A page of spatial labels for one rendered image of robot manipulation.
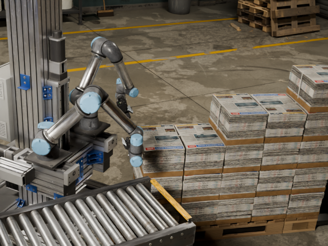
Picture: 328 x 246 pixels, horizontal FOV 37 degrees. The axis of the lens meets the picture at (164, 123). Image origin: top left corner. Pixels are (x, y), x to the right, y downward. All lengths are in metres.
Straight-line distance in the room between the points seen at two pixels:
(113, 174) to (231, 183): 1.34
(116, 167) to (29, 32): 1.92
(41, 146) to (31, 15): 0.79
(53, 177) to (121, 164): 1.60
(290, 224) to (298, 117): 0.96
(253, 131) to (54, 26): 1.51
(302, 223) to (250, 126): 1.07
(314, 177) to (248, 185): 0.53
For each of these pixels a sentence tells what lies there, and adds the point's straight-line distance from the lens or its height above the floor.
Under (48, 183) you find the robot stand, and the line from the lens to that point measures 3.33.
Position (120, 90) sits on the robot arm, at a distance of 3.84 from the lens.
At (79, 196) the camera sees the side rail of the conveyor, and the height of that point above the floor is 0.80.
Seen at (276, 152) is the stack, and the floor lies 0.76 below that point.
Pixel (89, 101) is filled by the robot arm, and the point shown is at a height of 1.31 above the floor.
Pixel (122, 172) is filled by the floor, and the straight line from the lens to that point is 4.65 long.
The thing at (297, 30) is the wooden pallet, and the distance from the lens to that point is 9.75.
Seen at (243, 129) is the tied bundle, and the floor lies 0.96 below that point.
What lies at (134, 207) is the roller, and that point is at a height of 0.80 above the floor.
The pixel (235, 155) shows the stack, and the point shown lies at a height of 0.74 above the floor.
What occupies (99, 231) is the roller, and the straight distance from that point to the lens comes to 2.68.
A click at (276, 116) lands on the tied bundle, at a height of 1.04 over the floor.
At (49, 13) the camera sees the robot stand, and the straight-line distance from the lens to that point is 3.23.
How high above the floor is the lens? 2.48
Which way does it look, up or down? 26 degrees down
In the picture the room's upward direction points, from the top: 4 degrees clockwise
